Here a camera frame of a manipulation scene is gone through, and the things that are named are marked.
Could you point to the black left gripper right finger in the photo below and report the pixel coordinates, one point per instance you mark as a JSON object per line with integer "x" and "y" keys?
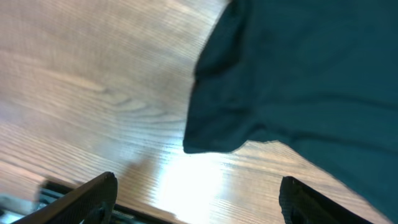
{"x": 302, "y": 204}

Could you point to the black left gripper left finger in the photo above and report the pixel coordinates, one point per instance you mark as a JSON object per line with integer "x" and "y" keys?
{"x": 92, "y": 203}

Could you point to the black t-shirt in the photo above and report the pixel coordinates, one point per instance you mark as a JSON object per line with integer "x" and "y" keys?
{"x": 317, "y": 75}

